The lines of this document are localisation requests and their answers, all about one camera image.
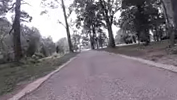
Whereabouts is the grey gravel asphalt path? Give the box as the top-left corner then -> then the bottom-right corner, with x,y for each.
0,37 -> 177,100

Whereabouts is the row of bushes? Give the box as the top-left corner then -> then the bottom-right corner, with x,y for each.
0,20 -> 71,68

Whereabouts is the row of trees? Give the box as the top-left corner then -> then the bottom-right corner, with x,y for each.
0,0 -> 79,71
68,0 -> 177,64

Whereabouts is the grass and earth verge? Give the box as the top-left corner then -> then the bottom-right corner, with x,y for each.
100,36 -> 177,88

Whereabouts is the pale stone kerb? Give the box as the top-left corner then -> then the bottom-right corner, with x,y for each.
105,38 -> 177,96
0,55 -> 85,100

